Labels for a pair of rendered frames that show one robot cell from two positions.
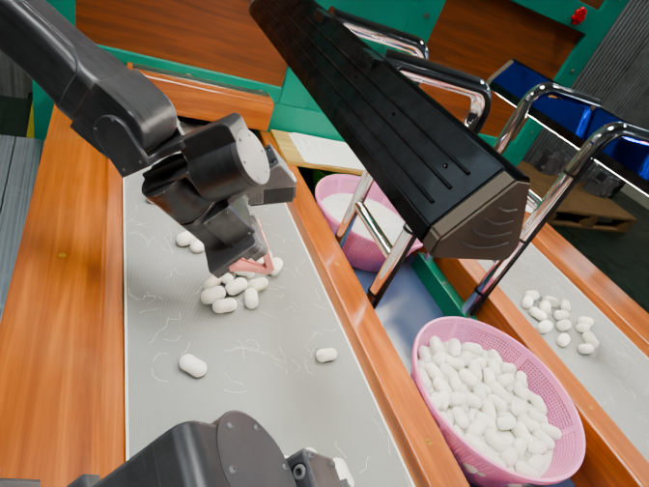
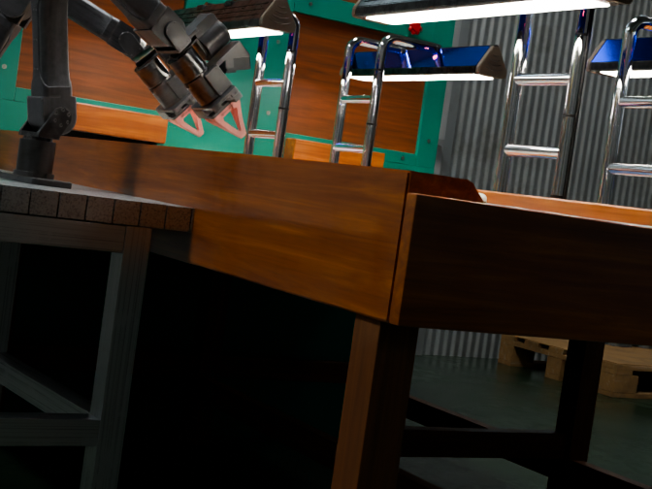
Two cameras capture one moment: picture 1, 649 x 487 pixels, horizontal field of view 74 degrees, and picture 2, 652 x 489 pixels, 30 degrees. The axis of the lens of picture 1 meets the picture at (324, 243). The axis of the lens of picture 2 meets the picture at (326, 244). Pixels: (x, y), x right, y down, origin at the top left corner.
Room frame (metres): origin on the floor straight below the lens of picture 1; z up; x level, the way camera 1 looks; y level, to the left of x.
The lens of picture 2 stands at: (-2.21, -0.40, 0.73)
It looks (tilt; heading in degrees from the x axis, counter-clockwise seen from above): 2 degrees down; 3
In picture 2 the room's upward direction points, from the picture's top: 8 degrees clockwise
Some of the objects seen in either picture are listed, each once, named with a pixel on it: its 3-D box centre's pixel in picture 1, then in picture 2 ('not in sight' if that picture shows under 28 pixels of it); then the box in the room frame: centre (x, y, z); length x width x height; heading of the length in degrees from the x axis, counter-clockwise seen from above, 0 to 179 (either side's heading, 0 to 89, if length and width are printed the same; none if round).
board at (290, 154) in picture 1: (339, 156); not in sight; (1.02, 0.05, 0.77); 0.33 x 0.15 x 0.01; 124
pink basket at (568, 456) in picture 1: (480, 404); not in sight; (0.47, -0.31, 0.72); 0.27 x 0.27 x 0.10
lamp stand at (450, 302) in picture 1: (523, 215); (382, 129); (0.80, -0.33, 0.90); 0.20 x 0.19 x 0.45; 34
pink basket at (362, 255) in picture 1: (365, 224); not in sight; (0.84, -0.07, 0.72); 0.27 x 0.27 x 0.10
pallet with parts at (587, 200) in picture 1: (564, 184); (650, 348); (3.93, -1.74, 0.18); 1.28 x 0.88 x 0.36; 127
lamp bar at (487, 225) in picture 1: (339, 62); (216, 19); (0.54, 0.07, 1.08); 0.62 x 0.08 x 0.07; 34
